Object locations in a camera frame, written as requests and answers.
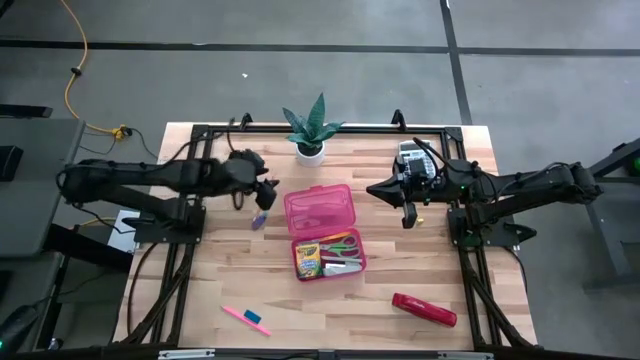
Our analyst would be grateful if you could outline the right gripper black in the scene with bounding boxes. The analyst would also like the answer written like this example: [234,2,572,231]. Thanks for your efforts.
[365,156,444,230]

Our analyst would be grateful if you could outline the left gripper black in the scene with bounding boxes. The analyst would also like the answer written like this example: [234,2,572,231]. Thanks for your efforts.
[224,148,281,212]

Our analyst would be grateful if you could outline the pink plastic pencil case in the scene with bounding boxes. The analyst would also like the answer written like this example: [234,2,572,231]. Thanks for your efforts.
[283,183,369,283]

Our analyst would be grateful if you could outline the yellow green crayon box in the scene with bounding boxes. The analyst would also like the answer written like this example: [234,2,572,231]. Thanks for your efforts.
[294,240,324,280]

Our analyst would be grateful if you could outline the green handled scissors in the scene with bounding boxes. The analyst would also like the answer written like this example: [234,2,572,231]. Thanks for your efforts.
[319,233,361,259]

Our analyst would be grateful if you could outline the pink pen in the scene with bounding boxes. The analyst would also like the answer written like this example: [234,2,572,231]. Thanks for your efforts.
[221,305,273,337]

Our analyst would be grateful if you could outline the grey desk calculator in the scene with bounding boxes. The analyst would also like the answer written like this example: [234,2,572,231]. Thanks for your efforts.
[398,139,432,177]

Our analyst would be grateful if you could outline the white plant pot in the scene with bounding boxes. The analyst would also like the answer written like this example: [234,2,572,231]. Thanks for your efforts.
[294,141,326,168]

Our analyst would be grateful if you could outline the green snake plant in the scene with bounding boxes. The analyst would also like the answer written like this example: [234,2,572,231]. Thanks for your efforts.
[282,92,345,154]

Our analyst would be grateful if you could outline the red stapler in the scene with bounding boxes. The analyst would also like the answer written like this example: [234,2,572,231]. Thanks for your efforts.
[391,292,458,329]

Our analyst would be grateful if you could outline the white power supply box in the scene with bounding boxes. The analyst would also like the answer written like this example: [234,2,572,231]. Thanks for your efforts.
[106,209,142,253]

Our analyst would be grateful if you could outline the dark grey side table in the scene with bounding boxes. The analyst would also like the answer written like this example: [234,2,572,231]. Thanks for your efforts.
[551,137,640,295]

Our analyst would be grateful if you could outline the grey office desk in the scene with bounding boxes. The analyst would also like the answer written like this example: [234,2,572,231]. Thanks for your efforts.
[0,118,86,259]

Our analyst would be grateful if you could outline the black monitor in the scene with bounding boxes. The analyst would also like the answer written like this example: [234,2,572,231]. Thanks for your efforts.
[0,103,54,120]

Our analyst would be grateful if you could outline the black box device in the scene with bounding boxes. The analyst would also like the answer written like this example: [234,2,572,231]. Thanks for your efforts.
[0,144,25,182]

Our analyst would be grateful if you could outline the black computer mouse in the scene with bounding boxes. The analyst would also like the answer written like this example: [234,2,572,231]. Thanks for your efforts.
[0,303,42,352]

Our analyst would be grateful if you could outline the black aluminium table frame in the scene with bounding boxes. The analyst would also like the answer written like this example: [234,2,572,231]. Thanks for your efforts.
[119,109,539,351]

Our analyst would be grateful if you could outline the yellow cable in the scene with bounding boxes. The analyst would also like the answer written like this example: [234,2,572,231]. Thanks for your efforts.
[79,215,117,229]
[59,0,132,140]

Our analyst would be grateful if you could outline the silver metal bracket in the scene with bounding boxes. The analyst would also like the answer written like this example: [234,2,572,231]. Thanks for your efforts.
[158,349,217,360]
[438,351,496,360]

